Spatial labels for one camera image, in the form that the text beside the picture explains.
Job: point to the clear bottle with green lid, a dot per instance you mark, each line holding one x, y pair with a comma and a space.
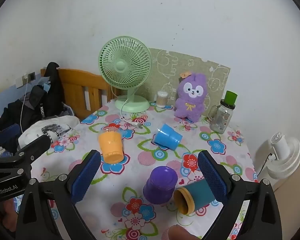
223, 117

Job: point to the white wall switch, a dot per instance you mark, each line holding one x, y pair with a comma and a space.
20, 82

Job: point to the white printed shirt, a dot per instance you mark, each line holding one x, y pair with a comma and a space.
35, 132

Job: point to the small toothpick jar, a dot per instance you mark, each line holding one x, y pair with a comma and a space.
162, 100

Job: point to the blue cup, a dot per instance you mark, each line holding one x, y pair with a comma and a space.
167, 137

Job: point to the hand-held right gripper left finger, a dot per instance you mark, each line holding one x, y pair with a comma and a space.
86, 177

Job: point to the green desk fan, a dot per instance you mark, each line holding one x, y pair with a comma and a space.
120, 66

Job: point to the white floor fan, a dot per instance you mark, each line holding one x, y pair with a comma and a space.
282, 152

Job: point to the green patterned board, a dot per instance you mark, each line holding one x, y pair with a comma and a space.
170, 65

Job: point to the person's right hand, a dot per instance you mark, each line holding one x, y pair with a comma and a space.
181, 233

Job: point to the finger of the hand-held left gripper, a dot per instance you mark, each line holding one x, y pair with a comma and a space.
37, 143
6, 134

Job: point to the purple plush toy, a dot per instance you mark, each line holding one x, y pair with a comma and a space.
191, 105

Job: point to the black bag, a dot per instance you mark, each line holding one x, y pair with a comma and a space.
52, 90

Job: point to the wooden chair back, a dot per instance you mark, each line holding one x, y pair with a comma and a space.
72, 85

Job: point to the wall socket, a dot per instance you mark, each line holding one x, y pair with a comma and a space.
31, 76

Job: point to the purple cup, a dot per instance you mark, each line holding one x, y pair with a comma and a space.
160, 185

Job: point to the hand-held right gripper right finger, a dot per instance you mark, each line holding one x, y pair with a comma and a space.
212, 177

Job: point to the teal cup with orange rim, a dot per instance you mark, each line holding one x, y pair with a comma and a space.
197, 192

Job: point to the pile of dark clothes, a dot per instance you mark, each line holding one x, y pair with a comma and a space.
12, 115

